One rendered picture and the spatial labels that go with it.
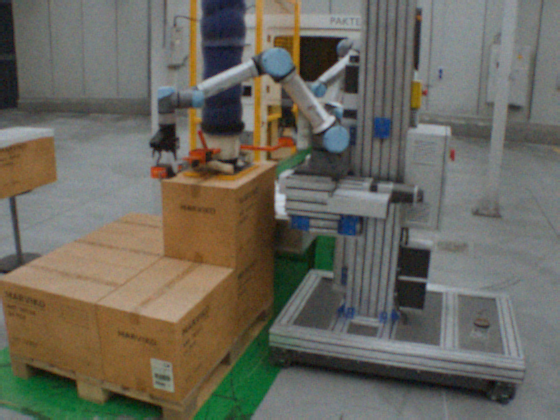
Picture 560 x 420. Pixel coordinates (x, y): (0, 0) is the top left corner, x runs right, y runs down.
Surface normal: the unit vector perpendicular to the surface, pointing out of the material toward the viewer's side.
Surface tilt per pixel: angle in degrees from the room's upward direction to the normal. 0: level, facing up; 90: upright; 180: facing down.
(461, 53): 90
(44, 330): 90
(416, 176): 90
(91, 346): 90
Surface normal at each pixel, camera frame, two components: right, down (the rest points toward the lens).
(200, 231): -0.33, 0.27
